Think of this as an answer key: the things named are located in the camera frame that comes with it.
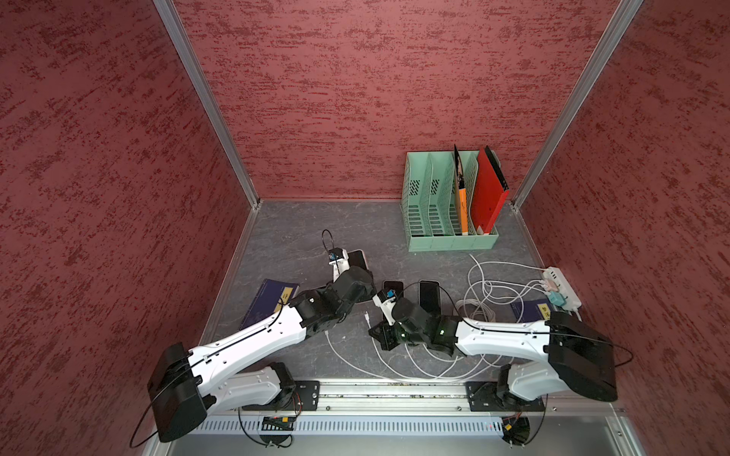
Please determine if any black phone white case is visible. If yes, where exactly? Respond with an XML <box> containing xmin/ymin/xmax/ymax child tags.
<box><xmin>418</xmin><ymin>280</ymin><xmax>441</xmax><ymax>315</ymax></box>

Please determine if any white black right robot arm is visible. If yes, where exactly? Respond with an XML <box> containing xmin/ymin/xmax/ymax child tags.
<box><xmin>369</xmin><ymin>292</ymin><xmax>618</xmax><ymax>403</ymax></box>

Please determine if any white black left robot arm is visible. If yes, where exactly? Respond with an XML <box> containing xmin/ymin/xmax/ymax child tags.
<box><xmin>148</xmin><ymin>266</ymin><xmax>376</xmax><ymax>443</ymax></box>

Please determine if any dark blue notebook left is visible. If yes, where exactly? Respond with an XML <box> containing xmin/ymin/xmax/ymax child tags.
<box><xmin>239</xmin><ymin>279</ymin><xmax>300</xmax><ymax>331</ymax></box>

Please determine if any dark blue notebook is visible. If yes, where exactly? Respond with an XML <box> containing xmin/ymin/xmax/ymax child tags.
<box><xmin>511</xmin><ymin>298</ymin><xmax>554</xmax><ymax>322</ymax></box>
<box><xmin>239</xmin><ymin>279</ymin><xmax>300</xmax><ymax>331</ymax></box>

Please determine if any green plastic file organizer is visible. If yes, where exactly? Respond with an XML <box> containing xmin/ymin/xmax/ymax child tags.
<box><xmin>401</xmin><ymin>151</ymin><xmax>499</xmax><ymax>253</ymax></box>

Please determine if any orange black book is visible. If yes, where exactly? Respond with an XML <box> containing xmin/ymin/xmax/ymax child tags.
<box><xmin>454</xmin><ymin>146</ymin><xmax>469</xmax><ymax>236</ymax></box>

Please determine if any dark blue notebook right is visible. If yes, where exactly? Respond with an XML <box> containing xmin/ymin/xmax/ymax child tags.
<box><xmin>511</xmin><ymin>298</ymin><xmax>554</xmax><ymax>322</ymax></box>

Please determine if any red folder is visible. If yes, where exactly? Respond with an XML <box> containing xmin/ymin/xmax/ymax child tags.
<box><xmin>471</xmin><ymin>146</ymin><xmax>509</xmax><ymax>236</ymax></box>

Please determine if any white power strip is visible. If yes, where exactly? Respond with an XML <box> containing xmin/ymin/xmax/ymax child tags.
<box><xmin>542</xmin><ymin>267</ymin><xmax>582</xmax><ymax>312</ymax></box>

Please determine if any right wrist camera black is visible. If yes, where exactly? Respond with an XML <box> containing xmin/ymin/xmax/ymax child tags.
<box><xmin>373</xmin><ymin>290</ymin><xmax>397</xmax><ymax>326</ymax></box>

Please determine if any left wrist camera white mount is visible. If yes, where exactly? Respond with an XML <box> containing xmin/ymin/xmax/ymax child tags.
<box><xmin>327</xmin><ymin>247</ymin><xmax>350</xmax><ymax>281</ymax></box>

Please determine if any white charging cable far left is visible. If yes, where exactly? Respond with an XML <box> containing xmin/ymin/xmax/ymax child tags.
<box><xmin>324</xmin><ymin>329</ymin><xmax>400</xmax><ymax>382</ymax></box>

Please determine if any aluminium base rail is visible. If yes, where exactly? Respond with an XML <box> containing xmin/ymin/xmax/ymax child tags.
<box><xmin>144</xmin><ymin>379</ymin><xmax>644</xmax><ymax>455</ymax></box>

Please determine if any white charging cable bundle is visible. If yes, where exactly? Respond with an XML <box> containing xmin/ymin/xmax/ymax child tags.
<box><xmin>455</xmin><ymin>253</ymin><xmax>586</xmax><ymax>326</ymax></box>

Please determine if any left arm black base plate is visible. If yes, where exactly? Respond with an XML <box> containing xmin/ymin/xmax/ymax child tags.
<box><xmin>243</xmin><ymin>380</ymin><xmax>321</xmax><ymax>412</ymax></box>

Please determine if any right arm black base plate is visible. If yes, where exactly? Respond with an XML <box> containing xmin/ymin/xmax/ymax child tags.
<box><xmin>465</xmin><ymin>382</ymin><xmax>546</xmax><ymax>413</ymax></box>

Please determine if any left aluminium corner post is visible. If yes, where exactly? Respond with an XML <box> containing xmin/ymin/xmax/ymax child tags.
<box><xmin>153</xmin><ymin>0</ymin><xmax>260</xmax><ymax>211</ymax></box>

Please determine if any aluminium corner post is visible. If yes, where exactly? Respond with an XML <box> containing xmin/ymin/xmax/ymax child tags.
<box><xmin>513</xmin><ymin>0</ymin><xmax>643</xmax><ymax>213</ymax></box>
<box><xmin>153</xmin><ymin>0</ymin><xmax>260</xmax><ymax>211</ymax></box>

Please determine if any right aluminium corner post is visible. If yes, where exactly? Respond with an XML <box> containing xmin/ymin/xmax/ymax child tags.
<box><xmin>513</xmin><ymin>0</ymin><xmax>643</xmax><ymax>213</ymax></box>

